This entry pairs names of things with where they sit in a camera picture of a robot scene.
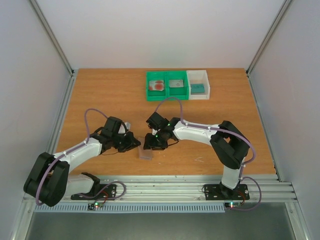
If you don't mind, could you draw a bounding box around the teal card in bin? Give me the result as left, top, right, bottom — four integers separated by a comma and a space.
190, 83, 206, 95

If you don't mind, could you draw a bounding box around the left aluminium corner post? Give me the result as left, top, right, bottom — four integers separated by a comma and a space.
28, 0, 75, 76

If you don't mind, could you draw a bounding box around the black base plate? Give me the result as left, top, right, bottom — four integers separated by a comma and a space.
201, 183, 250, 201
70, 184, 117, 201

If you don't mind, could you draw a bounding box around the grey card in bin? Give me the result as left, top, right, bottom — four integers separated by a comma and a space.
169, 79, 184, 88

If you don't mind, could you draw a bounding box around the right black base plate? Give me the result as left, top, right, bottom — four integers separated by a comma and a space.
201, 183, 250, 201

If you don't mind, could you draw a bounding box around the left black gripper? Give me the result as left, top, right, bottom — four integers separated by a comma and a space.
112, 131, 142, 153

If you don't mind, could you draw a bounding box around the aluminium corner post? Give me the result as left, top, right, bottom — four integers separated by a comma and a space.
246, 0, 294, 78
28, 0, 75, 76

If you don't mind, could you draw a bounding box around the green bin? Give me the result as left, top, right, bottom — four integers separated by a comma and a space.
145, 71, 167, 102
165, 70, 189, 100

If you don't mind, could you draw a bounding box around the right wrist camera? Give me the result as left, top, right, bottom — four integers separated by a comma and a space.
151, 129, 160, 136

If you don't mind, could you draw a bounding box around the grey slotted cable duct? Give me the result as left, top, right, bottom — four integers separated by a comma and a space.
34, 202, 225, 214

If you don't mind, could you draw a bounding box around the circuit board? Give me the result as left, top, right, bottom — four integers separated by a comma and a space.
87, 202, 104, 211
224, 201, 244, 209

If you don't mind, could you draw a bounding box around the red patterned card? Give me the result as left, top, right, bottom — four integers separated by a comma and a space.
148, 80, 165, 92

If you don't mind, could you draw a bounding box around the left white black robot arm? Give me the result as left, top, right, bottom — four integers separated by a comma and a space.
23, 117, 141, 207

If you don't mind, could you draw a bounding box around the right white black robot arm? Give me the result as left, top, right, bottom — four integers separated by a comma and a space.
143, 112, 250, 198

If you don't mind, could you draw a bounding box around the white bin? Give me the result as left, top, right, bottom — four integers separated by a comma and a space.
186, 70, 211, 100

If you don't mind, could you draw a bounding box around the left green bin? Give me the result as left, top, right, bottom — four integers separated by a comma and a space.
145, 71, 167, 102

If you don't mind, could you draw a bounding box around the right aluminium corner post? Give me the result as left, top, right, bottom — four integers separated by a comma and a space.
246, 0, 294, 78

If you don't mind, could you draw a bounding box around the middle green bin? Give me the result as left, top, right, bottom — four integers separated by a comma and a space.
165, 70, 189, 100

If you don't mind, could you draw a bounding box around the right circuit board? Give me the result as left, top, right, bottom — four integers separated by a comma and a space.
224, 201, 244, 209

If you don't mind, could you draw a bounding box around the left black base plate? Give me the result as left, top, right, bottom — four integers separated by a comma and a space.
70, 184, 117, 201

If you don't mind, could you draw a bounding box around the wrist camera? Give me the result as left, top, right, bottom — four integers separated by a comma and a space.
151, 129, 160, 136
118, 122, 131, 134

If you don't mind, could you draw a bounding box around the left circuit board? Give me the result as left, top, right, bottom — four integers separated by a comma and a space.
87, 202, 104, 211

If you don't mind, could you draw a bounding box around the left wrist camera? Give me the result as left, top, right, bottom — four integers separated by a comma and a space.
118, 122, 131, 134

